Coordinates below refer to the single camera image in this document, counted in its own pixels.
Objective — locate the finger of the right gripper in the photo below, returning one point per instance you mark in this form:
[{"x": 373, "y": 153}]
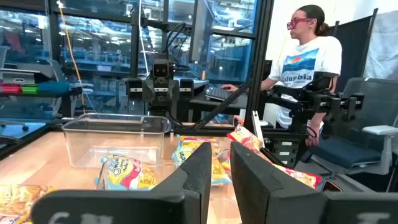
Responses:
[
  {"x": 149, "y": 91},
  {"x": 174, "y": 91}
]

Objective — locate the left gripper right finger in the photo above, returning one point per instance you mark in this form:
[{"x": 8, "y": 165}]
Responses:
[{"x": 267, "y": 199}]

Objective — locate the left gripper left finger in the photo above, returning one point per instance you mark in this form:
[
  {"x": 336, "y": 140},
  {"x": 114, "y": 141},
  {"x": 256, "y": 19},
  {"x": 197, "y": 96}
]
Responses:
[{"x": 186, "y": 199}]

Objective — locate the yellow Maruchan noodle pack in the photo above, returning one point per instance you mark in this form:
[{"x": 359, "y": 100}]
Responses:
[{"x": 18, "y": 202}]

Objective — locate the red Maruchan noodle pack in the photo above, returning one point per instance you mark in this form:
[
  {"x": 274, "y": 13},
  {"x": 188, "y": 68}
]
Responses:
[{"x": 245, "y": 138}]

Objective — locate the black desk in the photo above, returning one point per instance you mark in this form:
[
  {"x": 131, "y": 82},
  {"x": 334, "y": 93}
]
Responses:
[{"x": 202, "y": 107}]

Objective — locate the black computer keyboard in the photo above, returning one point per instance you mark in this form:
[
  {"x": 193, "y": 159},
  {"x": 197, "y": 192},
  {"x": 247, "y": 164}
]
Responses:
[{"x": 217, "y": 93}]

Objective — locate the black labelled equipment box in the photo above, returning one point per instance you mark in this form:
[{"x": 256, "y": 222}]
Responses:
[{"x": 281, "y": 152}]

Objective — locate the black computer monitor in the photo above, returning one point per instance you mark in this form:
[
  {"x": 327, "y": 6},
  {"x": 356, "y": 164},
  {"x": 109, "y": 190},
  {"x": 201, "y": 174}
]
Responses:
[{"x": 202, "y": 31}]

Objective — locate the black shelf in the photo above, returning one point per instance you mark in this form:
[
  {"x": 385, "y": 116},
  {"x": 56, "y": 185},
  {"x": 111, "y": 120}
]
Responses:
[{"x": 66, "y": 102}]

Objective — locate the white metal bar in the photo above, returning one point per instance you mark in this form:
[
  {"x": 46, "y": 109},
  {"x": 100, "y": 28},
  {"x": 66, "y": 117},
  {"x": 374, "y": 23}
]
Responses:
[{"x": 258, "y": 127}]

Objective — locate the blue storage tray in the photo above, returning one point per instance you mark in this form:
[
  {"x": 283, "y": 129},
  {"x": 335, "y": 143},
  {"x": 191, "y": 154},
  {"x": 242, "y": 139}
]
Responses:
[{"x": 54, "y": 87}]

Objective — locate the green storage tray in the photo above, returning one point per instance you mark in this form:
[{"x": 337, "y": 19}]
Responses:
[{"x": 29, "y": 89}]

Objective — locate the black chair base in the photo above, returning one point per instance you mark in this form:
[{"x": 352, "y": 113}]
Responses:
[{"x": 23, "y": 127}]

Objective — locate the grey box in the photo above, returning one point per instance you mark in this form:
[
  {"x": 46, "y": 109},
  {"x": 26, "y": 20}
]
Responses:
[{"x": 17, "y": 77}]

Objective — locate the red storage tray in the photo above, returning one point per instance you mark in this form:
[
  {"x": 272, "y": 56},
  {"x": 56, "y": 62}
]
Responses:
[{"x": 11, "y": 89}]

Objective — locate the person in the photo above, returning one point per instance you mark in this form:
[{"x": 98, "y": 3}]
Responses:
[{"x": 304, "y": 62}]

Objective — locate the grey office chair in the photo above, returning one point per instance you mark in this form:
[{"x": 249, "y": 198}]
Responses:
[{"x": 373, "y": 102}]

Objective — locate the black partition panel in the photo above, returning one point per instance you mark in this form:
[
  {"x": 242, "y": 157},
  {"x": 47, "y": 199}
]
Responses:
[{"x": 351, "y": 46}]

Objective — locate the grey crinkled sheet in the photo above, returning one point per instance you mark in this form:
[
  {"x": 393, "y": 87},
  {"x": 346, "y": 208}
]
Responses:
[{"x": 384, "y": 46}]

